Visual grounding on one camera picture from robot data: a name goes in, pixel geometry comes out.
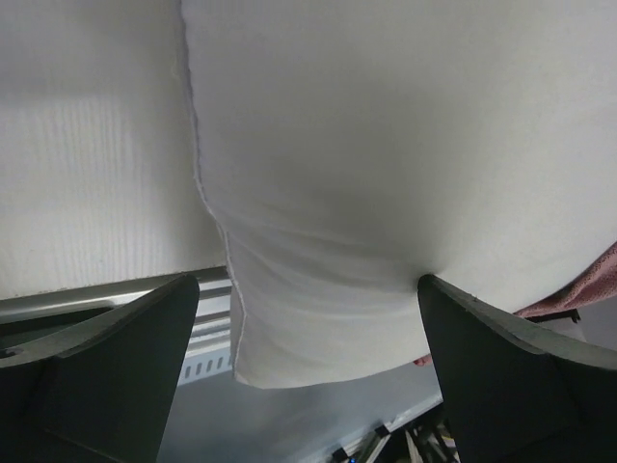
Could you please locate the white pillow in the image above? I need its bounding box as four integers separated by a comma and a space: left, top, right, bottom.
181, 1, 616, 389

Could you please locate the white slotted cable duct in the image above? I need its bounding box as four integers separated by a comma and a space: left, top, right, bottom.
177, 349, 232, 386

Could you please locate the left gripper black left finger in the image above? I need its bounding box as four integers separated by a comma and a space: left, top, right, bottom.
1, 275, 200, 462

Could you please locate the aluminium mounting rail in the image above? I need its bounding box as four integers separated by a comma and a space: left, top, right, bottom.
1, 267, 231, 349

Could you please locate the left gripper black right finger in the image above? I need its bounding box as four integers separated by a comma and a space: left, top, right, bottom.
417, 275, 616, 462

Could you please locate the pink red patterned pillowcase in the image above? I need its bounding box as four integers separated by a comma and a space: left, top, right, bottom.
414, 240, 617, 368

